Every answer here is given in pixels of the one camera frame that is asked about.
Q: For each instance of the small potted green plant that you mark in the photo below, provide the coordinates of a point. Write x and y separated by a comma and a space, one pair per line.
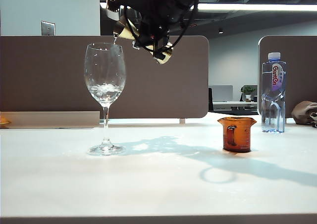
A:
248, 91

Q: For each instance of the beige crumpled cloth bag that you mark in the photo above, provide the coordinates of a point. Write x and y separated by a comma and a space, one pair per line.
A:
303, 112

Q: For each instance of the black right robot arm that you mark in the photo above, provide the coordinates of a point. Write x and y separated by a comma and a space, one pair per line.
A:
173, 1

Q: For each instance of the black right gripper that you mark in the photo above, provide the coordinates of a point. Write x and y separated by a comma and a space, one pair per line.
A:
151, 25

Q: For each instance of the wide brown desk divider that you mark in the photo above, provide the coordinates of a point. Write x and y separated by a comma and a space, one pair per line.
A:
49, 72

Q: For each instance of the brown desk divider white-edged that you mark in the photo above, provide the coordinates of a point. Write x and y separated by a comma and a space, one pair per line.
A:
302, 72

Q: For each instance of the metal wall switch plate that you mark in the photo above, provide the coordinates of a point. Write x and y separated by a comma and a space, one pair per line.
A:
48, 28

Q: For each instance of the clear plastic water bottle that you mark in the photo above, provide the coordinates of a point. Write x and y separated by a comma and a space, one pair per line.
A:
273, 85

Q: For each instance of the white background desk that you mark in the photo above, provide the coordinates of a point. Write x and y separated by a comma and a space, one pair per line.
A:
232, 103

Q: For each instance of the white divider foot bracket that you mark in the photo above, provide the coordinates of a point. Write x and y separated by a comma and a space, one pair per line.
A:
182, 121

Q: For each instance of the gold double jigger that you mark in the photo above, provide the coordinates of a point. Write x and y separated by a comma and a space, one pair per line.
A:
126, 33

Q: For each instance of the long ceiling strip light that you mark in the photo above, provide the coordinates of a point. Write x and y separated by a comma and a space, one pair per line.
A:
247, 7

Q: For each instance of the grey background desk screen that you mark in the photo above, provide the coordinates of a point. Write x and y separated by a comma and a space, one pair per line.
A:
223, 93

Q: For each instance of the clear wine glass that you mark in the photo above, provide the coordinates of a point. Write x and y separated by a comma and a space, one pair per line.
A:
105, 95

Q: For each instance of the small amber measuring cup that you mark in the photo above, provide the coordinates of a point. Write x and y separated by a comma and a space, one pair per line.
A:
240, 134

